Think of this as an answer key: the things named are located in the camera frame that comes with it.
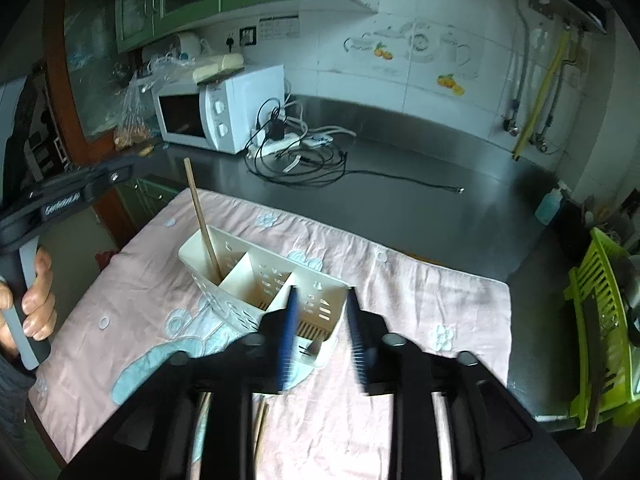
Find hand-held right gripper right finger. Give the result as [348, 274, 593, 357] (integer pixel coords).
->
[345, 285, 583, 480]

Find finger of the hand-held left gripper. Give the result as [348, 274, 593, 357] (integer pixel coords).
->
[82, 151, 163, 202]

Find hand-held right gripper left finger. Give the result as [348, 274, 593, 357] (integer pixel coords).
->
[60, 285, 303, 480]

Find white utensil holder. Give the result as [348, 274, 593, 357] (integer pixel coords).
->
[178, 225, 348, 391]

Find person's left hand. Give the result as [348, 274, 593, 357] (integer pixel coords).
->
[0, 249, 57, 358]

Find green base cabinet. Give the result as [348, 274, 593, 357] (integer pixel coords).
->
[117, 175, 182, 222]

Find plastic bag with food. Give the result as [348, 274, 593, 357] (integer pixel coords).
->
[112, 72, 156, 152]

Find pink printed towel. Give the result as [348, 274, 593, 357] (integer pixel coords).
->
[27, 187, 511, 480]

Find brown framed glass door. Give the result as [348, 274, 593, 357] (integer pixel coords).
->
[42, 0, 126, 171]

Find clear plastic bag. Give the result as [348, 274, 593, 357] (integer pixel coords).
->
[144, 50, 201, 87]

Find white microwave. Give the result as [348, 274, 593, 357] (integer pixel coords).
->
[152, 64, 286, 156]

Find white kettle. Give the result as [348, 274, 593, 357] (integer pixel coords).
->
[172, 31, 204, 62]

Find beige wrapped package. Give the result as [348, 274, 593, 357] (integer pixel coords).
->
[192, 54, 245, 84]

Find white power strip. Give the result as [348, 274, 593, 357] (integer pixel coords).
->
[250, 132, 336, 157]

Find blue soap bottle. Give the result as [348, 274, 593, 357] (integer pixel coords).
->
[535, 182, 571, 226]

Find green dish rack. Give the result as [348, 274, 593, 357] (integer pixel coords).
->
[564, 227, 640, 431]

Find black cable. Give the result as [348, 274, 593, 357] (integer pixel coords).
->
[244, 97, 466, 196]

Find white cable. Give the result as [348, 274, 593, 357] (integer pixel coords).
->
[285, 100, 357, 142]

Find paper wall notice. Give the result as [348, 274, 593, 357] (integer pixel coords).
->
[259, 14, 301, 41]

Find yellow hose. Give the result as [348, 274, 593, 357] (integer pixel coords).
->
[512, 30, 571, 159]

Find grey metal hose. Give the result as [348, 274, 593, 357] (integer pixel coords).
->
[534, 55, 567, 154]
[502, 0, 531, 136]

